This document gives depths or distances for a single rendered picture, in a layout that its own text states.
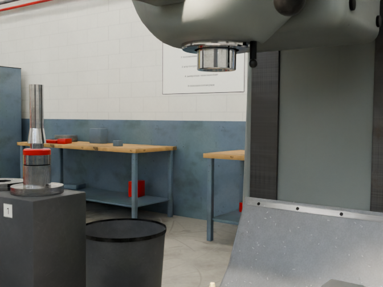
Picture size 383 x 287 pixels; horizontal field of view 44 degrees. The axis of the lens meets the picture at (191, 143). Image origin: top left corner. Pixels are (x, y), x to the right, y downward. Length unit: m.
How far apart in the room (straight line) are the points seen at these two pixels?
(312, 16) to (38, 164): 0.50
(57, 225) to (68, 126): 6.49
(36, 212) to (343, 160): 0.54
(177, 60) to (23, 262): 5.22
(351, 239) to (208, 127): 4.79
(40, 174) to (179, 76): 5.10
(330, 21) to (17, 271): 0.61
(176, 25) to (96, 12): 6.51
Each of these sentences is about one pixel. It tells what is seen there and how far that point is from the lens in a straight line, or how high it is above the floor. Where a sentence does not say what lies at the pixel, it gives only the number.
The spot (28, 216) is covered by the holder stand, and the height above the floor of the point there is 1.06.
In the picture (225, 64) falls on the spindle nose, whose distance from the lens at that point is 0.56.
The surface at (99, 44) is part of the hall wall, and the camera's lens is 6.90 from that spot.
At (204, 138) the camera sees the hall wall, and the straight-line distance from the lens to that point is 5.63.
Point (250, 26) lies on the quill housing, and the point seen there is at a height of 1.32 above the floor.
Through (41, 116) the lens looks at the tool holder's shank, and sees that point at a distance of 0.86.
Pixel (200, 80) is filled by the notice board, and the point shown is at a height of 1.69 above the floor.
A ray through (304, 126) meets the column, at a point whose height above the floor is 1.21.
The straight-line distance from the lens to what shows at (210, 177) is 4.67.
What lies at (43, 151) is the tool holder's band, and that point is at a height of 1.16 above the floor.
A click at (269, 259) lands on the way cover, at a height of 0.96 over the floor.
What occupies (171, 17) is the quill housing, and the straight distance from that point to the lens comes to 0.52.
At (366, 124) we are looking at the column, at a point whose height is 1.21.
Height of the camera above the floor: 1.22
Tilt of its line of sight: 3 degrees down
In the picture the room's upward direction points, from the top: 1 degrees clockwise
